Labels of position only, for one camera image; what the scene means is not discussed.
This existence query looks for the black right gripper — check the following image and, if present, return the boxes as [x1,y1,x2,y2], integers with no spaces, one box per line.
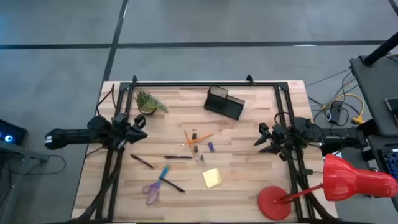
[253,123,289,162]

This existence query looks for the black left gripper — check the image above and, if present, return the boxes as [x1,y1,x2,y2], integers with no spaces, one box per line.
[113,113,149,152]

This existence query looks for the yellow sticky note pad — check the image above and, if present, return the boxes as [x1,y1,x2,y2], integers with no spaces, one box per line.
[202,167,223,189]

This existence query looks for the black mesh desk organizer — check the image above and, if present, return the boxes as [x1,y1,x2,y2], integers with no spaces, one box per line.
[203,86,246,121]

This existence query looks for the potted succulent plant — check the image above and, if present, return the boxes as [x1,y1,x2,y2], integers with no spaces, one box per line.
[134,89,169,117]

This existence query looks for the purple and blue scissors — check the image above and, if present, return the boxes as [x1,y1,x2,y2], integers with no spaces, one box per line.
[141,164,171,207]

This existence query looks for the black power adapter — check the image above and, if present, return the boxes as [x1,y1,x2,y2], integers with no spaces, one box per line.
[329,101,343,124]

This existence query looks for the red desk lamp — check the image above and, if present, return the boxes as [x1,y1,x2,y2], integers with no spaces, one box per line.
[257,153,398,222]

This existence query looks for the black stand foot bar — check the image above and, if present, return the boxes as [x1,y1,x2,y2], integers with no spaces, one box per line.
[357,119,381,138]

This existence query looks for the grey metal stand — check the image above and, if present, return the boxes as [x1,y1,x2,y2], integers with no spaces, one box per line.
[0,139,50,224]

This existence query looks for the grey side table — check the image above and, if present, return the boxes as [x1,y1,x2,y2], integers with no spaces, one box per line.
[349,54,398,138]

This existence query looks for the laptop with lit keyboard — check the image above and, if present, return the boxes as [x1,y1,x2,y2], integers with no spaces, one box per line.
[366,134,398,212]

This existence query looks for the black device with blue light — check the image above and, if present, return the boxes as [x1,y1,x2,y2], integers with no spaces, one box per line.
[0,119,29,147]

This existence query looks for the black smartphone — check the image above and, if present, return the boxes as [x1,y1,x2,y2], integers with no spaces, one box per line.
[384,96,398,125]

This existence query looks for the black pole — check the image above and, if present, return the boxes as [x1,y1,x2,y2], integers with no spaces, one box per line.
[363,32,398,67]

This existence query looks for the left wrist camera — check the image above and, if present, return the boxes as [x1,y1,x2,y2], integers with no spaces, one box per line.
[134,114,147,129]

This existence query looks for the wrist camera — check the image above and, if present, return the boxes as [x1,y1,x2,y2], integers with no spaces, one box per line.
[134,114,147,129]
[259,121,271,136]

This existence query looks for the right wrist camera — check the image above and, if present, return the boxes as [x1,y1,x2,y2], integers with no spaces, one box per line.
[259,121,271,136]

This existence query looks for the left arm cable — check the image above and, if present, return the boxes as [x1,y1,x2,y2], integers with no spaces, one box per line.
[95,83,118,118]

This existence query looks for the black floor cable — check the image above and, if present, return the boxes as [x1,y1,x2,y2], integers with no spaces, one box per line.
[6,154,67,181]
[305,68,353,88]

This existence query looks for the black aluminium frame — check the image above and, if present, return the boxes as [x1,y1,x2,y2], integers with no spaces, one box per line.
[73,74,343,224]

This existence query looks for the yellow cable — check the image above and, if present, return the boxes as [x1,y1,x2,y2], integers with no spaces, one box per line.
[322,93,366,125]

